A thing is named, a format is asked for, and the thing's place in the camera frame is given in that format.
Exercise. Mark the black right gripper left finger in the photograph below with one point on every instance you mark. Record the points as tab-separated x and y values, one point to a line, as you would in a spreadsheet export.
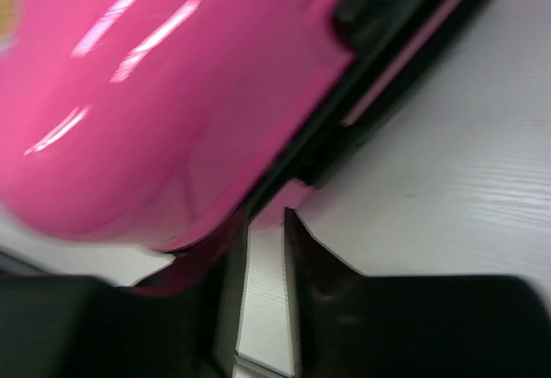
180	321

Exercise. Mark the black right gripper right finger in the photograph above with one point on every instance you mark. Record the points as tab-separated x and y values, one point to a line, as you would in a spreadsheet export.
346	324

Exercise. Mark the pink hard-shell suitcase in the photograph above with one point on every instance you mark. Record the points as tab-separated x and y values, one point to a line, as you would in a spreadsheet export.
150	121

